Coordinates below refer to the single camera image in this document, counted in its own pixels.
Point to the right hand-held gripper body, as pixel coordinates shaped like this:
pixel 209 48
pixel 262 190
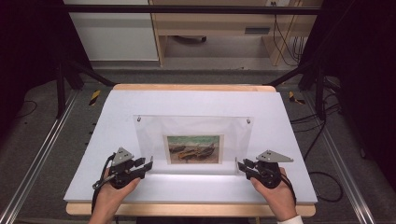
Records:
pixel 269 172

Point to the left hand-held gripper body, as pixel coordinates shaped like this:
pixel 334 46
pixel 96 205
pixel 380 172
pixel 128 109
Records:
pixel 122 169

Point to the clear acrylic picture frame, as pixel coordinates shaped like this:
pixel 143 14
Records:
pixel 193 126

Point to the person's right hand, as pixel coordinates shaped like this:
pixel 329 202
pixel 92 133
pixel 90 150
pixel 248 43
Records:
pixel 277 199

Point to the person's left hand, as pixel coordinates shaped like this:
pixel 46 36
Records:
pixel 112 196

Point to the white board table cover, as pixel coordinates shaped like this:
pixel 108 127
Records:
pixel 193 189

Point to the painted boats picture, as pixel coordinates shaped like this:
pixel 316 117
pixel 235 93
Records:
pixel 193 149

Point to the wooden table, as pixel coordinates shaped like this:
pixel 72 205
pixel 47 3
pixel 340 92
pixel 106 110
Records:
pixel 186 210

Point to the yellow black tape piece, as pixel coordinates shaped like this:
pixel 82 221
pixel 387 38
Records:
pixel 294 98
pixel 95 97

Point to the black metal stand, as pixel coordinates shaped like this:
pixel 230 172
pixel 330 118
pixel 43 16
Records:
pixel 62 87
pixel 317 87

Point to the white cabinet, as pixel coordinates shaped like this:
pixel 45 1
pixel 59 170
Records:
pixel 115 37

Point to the light wooden desk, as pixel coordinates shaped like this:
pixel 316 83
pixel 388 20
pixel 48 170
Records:
pixel 218 21

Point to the aluminium floor rail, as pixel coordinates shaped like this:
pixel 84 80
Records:
pixel 342 168
pixel 37 158

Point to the black horizontal frame bar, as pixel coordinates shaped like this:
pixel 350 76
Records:
pixel 186 9

